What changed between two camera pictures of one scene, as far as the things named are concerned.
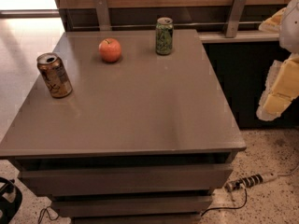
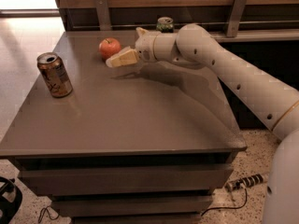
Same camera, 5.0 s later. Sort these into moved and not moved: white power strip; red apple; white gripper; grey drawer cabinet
Moved: white gripper
Not moved: grey drawer cabinet; red apple; white power strip
